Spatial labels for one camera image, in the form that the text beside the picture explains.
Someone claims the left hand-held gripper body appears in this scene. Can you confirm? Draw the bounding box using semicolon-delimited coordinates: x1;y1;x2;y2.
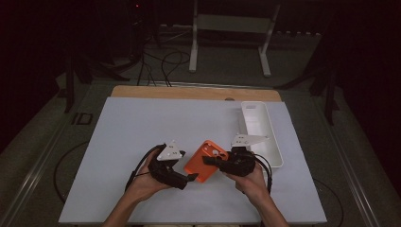
147;139;189;191

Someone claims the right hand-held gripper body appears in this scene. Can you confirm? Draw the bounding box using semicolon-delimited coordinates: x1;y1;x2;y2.
219;133;270;178

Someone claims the orange phone case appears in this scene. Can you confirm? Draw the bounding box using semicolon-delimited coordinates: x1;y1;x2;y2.
183;139;230;183

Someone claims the long white plastic tray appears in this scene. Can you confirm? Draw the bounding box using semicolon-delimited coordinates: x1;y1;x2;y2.
239;100;285;169

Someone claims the person's right hand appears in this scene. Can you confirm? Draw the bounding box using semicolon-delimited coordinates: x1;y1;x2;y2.
224;162;272;203

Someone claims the person's left hand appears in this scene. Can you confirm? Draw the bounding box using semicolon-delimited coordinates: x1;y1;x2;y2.
127;148;174;203

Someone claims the white table board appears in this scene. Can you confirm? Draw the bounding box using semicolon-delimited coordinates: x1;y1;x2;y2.
58;96;328;225

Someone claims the white metal stand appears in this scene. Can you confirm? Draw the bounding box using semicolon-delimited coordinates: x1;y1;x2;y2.
188;0;282;79

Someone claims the black tripod stand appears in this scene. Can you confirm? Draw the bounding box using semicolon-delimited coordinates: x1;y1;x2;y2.
64;53;131;114
273;67;340;127

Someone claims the left hand-held gripper black cable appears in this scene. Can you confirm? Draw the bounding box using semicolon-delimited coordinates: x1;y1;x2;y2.
124;144;167;193

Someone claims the hand-held gripper black cable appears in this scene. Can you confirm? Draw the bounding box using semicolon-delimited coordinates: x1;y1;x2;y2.
253;153;274;195
124;144;167;193

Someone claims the right hand-held gripper black cable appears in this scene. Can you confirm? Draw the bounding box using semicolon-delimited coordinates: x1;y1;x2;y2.
253;153;274;195

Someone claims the metal floor rail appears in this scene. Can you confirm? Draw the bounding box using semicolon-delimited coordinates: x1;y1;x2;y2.
315;100;381;227
0;91;96;227
91;79;275;90

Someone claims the black looped floor cable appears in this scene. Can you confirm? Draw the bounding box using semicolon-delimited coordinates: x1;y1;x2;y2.
160;50;192;88

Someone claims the black straight floor cable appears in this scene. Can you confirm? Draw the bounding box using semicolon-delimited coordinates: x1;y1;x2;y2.
136;51;158;87

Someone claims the black rectangular floor frame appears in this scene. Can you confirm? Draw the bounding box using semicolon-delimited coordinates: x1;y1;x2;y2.
71;112;95;126

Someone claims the black curved floor cable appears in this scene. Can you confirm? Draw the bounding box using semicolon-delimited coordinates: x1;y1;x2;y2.
52;140;91;204
313;178;345;227

